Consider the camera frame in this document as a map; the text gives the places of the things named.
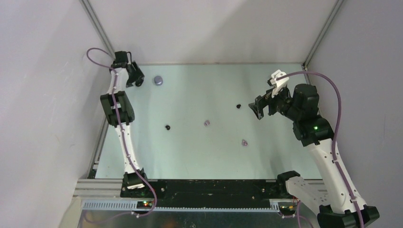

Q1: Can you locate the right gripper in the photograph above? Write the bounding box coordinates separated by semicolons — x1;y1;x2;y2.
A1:
249;83;301;122

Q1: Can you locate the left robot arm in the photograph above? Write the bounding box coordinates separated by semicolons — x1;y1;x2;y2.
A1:
100;51;150;198

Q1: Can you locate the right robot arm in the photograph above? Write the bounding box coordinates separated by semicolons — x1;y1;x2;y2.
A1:
249;84;380;228

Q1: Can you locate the purple earbud charging case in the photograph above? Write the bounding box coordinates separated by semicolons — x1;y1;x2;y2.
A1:
154;76;163;86

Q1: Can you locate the purple earbud lower right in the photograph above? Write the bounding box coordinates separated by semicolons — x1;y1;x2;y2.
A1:
241;139;248;146

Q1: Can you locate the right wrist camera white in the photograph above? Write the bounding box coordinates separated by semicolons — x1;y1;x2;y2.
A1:
268;69;289;98

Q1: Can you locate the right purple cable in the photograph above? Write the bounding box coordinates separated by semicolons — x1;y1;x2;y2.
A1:
277;71;366;228

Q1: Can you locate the purple cable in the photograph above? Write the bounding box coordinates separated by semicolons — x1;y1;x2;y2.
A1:
84;47;157;226
277;71;366;228

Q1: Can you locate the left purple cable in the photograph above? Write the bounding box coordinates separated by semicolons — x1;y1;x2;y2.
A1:
84;47;157;226

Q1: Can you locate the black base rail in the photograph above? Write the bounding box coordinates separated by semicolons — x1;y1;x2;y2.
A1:
120;179;292;208

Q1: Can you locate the grey slotted cable duct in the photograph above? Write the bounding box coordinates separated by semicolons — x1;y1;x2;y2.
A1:
82;200;280;212

